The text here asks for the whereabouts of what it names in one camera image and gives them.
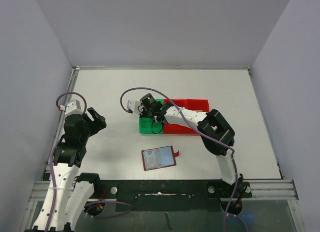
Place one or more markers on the aluminium front rail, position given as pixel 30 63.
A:
pixel 273 190

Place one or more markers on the red leather card holder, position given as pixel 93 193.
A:
pixel 167 156

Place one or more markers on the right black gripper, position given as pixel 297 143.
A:
pixel 143 109

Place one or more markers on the red bin with black card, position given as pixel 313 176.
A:
pixel 178 129

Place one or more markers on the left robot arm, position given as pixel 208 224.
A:
pixel 68 192

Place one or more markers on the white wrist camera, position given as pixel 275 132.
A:
pixel 132 106
pixel 73 107

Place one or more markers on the green plastic bin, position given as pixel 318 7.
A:
pixel 150 126

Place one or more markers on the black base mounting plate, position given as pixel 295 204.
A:
pixel 171 195

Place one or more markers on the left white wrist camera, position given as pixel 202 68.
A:
pixel 73 107

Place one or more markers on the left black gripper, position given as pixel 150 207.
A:
pixel 99 123

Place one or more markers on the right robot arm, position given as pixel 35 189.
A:
pixel 216 133

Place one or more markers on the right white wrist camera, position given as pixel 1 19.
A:
pixel 132 106

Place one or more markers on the red bin with gold card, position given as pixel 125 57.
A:
pixel 200 105

